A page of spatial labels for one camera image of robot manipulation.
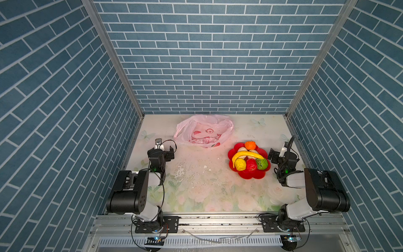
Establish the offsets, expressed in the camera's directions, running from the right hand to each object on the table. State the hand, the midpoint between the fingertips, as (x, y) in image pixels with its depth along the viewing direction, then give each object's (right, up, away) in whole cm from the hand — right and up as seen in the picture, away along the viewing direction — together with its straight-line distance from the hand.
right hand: (279, 148), depth 93 cm
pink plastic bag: (-46, +11, +18) cm, 50 cm away
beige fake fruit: (-22, -1, +2) cm, 22 cm away
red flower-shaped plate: (-21, -14, -5) cm, 26 cm away
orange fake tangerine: (-18, +2, 0) cm, 18 cm away
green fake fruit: (-12, -8, -6) cm, 16 cm away
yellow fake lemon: (-25, -8, -5) cm, 26 cm away
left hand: (-70, +1, 0) cm, 70 cm away
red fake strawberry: (-18, -8, -4) cm, 20 cm away
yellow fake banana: (-22, -2, -4) cm, 22 cm away
